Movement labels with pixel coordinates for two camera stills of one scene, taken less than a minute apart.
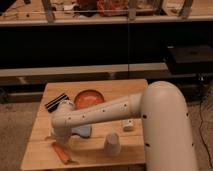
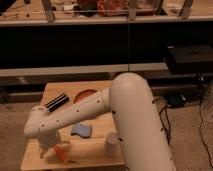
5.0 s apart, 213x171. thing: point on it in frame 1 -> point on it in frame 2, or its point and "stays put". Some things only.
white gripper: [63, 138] -> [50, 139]
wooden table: [110, 141] stays put
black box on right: [190, 60] stays put
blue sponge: [84, 130] stays put
